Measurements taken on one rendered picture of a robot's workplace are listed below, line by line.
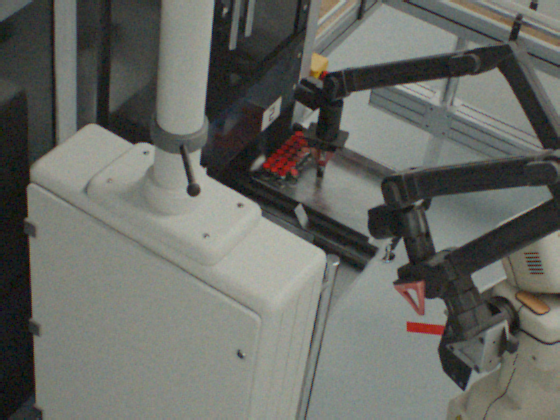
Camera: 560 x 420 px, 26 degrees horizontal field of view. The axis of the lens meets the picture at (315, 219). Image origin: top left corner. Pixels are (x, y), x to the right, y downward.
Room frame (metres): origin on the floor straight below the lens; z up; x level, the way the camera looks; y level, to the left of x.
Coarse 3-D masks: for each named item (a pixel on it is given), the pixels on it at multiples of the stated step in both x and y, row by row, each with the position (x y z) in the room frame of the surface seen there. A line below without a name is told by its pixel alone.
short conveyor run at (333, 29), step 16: (336, 0) 3.06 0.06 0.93; (352, 0) 3.08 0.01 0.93; (368, 0) 3.10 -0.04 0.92; (320, 16) 2.96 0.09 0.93; (336, 16) 2.98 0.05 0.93; (352, 16) 3.01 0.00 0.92; (368, 16) 3.13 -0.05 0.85; (320, 32) 2.88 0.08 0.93; (336, 32) 2.92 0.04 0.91; (352, 32) 3.03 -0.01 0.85; (320, 48) 2.84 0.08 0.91
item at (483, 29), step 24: (384, 0) 3.22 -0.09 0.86; (408, 0) 3.19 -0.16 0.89; (432, 0) 3.16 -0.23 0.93; (456, 0) 3.18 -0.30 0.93; (480, 0) 3.14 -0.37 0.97; (504, 0) 3.17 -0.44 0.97; (432, 24) 3.16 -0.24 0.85; (456, 24) 3.13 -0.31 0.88; (480, 24) 3.10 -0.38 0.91; (504, 24) 3.10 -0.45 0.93; (528, 24) 3.07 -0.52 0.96; (552, 24) 3.11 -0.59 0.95; (528, 48) 3.04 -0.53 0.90; (552, 48) 3.01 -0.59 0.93; (552, 72) 3.00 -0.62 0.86
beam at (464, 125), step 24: (384, 96) 3.22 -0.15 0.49; (408, 96) 3.19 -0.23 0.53; (432, 96) 3.20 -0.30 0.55; (408, 120) 3.18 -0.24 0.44; (432, 120) 3.15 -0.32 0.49; (456, 120) 3.12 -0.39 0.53; (480, 120) 3.12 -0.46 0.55; (504, 120) 3.14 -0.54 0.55; (456, 144) 3.11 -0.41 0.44; (480, 144) 3.08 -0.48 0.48; (504, 144) 3.05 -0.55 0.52; (528, 144) 3.04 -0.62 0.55
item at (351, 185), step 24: (312, 168) 2.34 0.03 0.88; (336, 168) 2.36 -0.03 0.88; (360, 168) 2.38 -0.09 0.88; (384, 168) 2.36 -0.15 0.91; (288, 192) 2.23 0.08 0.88; (312, 192) 2.25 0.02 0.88; (336, 192) 2.27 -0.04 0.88; (360, 192) 2.28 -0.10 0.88; (336, 216) 2.18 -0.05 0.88; (360, 216) 2.20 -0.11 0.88
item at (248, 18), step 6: (246, 0) 2.08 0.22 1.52; (252, 0) 2.08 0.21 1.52; (246, 6) 2.08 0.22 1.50; (252, 6) 2.08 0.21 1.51; (222, 12) 2.10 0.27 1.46; (228, 12) 2.10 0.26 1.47; (246, 12) 2.08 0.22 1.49; (252, 12) 2.08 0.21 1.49; (240, 18) 2.09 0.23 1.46; (246, 18) 2.08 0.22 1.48; (252, 18) 2.08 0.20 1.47; (246, 24) 2.08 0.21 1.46; (252, 24) 2.09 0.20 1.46; (246, 30) 2.08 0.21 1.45
